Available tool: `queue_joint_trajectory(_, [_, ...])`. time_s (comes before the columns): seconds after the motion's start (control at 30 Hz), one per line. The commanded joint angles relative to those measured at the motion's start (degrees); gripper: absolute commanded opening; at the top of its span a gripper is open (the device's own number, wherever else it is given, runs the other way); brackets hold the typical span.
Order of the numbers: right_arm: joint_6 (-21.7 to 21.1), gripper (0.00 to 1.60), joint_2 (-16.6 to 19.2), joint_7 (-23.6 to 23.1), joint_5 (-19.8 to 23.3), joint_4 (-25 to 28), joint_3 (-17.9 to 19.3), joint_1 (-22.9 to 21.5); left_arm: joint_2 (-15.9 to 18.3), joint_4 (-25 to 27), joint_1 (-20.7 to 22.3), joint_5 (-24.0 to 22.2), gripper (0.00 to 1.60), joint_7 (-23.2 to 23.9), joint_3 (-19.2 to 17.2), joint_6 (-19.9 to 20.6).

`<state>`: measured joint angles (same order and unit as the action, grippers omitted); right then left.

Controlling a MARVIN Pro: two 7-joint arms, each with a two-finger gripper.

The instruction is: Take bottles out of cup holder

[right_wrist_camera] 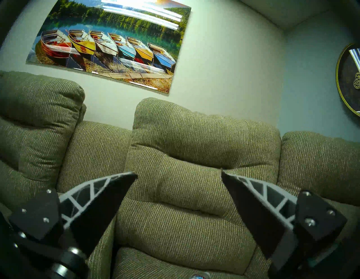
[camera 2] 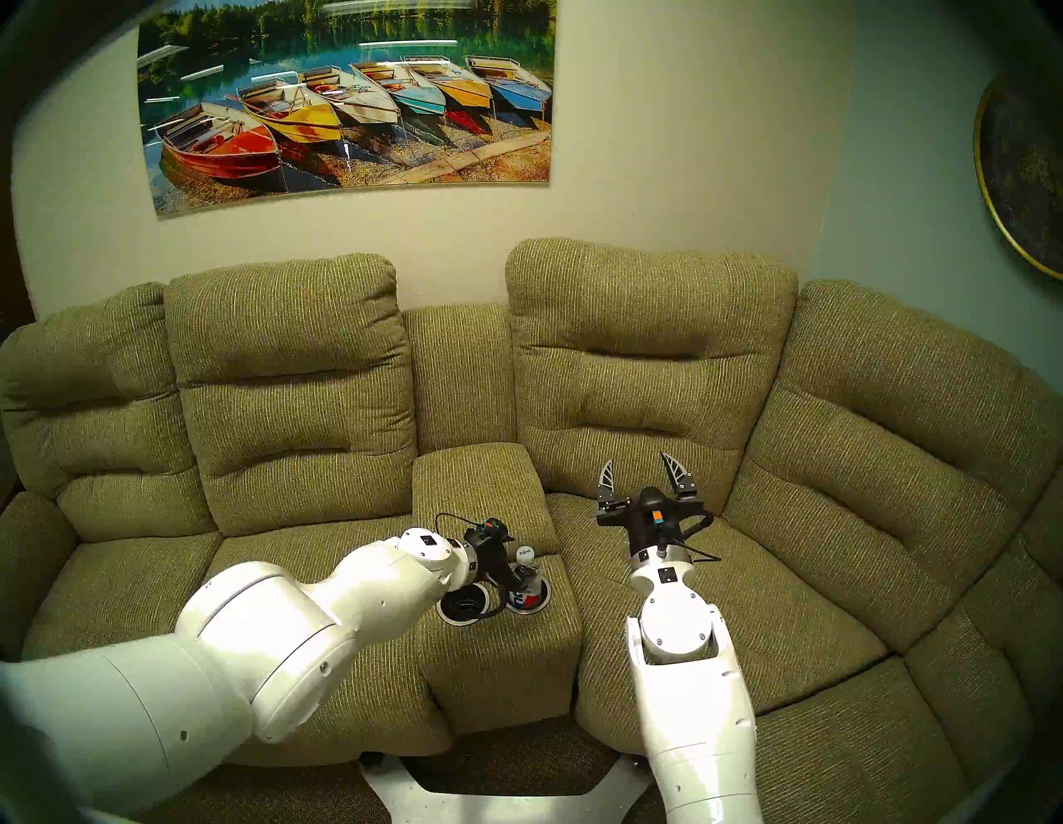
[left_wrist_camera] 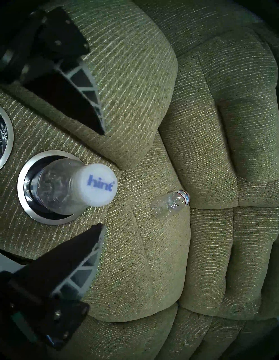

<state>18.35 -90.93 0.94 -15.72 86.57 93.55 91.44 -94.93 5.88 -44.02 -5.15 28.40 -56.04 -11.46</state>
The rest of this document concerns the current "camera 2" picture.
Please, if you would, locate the white-capped bottle red blue label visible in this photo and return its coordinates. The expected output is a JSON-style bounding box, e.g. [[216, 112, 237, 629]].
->
[[508, 544, 546, 612]]

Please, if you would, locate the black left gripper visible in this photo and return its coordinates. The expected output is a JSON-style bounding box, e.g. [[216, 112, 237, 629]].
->
[[462, 538, 537, 614]]

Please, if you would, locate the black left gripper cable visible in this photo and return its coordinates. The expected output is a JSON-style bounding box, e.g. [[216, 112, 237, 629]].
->
[[434, 513, 509, 620]]

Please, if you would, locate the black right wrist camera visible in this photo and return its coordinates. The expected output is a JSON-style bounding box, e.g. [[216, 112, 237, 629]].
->
[[635, 488, 675, 534]]

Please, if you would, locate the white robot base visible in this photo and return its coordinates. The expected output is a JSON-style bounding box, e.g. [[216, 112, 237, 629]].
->
[[359, 752, 653, 824]]

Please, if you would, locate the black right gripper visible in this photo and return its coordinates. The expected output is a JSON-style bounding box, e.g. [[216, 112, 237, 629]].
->
[[595, 453, 713, 556]]

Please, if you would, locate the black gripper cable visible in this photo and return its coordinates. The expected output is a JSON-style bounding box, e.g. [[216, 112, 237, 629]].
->
[[681, 511, 723, 565], [434, 513, 509, 620]]

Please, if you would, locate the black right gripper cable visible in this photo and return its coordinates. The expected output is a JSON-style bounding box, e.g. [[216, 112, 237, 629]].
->
[[681, 511, 723, 565]]

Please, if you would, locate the metal-rimmed cup holder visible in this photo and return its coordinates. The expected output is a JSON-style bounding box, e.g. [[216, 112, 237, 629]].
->
[[436, 583, 492, 627], [505, 577, 553, 616]]

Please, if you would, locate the green fabric sectional sofa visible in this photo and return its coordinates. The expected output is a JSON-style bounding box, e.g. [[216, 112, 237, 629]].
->
[[0, 237, 1063, 824]]

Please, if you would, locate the green fabric sofa console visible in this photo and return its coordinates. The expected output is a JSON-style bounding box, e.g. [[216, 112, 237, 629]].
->
[[411, 442, 584, 736]]

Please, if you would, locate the colourful boats wall print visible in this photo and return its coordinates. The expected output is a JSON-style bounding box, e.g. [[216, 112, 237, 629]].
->
[[137, 0, 557, 221]]

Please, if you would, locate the round gold-rimmed wall clock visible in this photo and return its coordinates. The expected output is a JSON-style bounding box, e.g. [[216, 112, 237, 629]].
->
[[973, 75, 1063, 282]]

